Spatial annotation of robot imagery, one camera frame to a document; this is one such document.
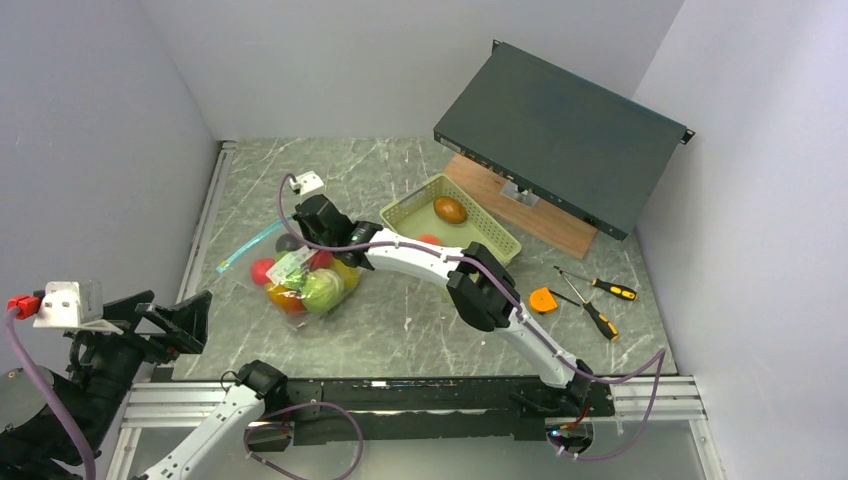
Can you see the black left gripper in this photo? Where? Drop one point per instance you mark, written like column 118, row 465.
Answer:
column 184, row 322

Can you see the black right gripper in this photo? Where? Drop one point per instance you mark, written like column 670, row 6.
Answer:
column 305, row 230

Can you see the dark eggplant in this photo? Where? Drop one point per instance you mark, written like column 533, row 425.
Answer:
column 287, row 242

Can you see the green bell pepper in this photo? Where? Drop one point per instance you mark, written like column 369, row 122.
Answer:
column 295, row 280

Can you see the yellow lemon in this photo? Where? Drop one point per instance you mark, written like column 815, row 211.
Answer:
column 349, row 276

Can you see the clear blue-zip bag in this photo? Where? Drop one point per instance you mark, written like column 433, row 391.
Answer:
column 236, row 267

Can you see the green white cabbage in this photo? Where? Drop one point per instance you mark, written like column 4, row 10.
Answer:
column 322, row 290

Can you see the red apple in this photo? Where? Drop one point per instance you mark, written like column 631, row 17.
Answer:
column 321, row 260

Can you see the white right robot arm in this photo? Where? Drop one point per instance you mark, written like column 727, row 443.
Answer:
column 479, row 287

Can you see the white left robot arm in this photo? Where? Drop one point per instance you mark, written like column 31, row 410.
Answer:
column 53, row 425

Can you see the pale green plastic basket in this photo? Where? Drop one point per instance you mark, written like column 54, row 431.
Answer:
column 413, row 215

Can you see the peach fruit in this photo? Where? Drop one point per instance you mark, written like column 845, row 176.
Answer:
column 429, row 239

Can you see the brown kiwi potato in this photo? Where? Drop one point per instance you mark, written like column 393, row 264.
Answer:
column 449, row 210

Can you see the wooden board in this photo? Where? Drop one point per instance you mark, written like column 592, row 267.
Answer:
column 527, row 211

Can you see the dark metal rack box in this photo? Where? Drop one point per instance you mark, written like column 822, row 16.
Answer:
column 577, row 145

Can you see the yellow black screwdriver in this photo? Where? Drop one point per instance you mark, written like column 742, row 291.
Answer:
column 602, row 323
column 616, row 290

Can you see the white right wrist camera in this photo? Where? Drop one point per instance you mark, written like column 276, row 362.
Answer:
column 307, row 184

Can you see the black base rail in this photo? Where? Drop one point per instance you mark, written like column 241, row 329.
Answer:
column 318, row 411

